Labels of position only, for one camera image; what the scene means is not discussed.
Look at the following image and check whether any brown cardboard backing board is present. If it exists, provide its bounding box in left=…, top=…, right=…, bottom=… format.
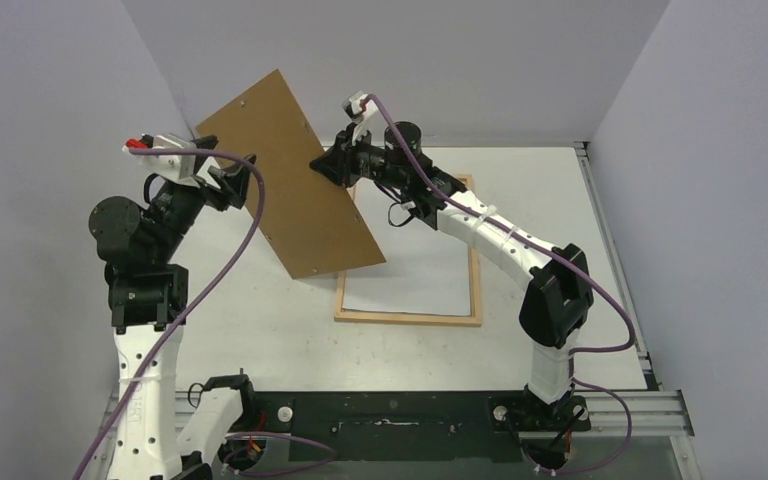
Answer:
left=196, top=70, right=385, bottom=279

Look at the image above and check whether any colour photo print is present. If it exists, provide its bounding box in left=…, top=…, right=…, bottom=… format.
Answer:
left=342, top=181, right=472, bottom=317

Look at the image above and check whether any wooden picture frame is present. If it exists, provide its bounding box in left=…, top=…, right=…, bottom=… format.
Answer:
left=334, top=186, right=483, bottom=327

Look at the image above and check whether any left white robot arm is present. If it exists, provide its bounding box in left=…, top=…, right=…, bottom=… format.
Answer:
left=88, top=134, right=264, bottom=479

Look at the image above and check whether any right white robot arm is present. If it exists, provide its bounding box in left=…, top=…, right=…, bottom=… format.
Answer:
left=309, top=122, right=594, bottom=433

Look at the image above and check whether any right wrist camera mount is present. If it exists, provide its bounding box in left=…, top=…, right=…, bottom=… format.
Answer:
left=342, top=91, right=379, bottom=146

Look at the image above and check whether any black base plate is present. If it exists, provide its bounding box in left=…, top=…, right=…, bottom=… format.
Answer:
left=232, top=390, right=591, bottom=468

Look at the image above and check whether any aluminium rail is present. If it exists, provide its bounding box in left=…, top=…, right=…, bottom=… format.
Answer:
left=95, top=390, right=695, bottom=440

